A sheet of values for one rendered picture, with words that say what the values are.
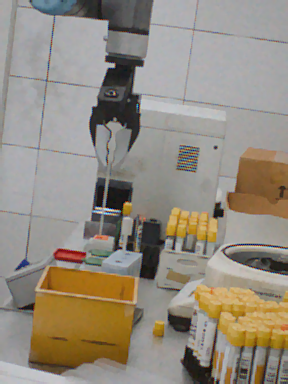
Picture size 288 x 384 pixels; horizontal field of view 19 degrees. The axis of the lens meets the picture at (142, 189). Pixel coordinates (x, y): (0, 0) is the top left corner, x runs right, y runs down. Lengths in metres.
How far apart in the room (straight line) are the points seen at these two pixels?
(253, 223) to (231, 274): 0.35
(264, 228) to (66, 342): 0.62
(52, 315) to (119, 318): 0.09
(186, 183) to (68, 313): 0.85
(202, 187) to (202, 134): 0.12
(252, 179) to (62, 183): 1.17
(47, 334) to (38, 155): 2.21
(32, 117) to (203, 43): 0.70
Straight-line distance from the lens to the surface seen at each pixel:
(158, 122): 1.93
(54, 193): 3.33
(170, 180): 1.94
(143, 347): 1.28
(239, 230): 1.66
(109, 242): 1.56
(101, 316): 1.14
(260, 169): 2.31
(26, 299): 1.36
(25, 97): 3.32
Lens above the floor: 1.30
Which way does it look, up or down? 9 degrees down
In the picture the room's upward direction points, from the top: 8 degrees clockwise
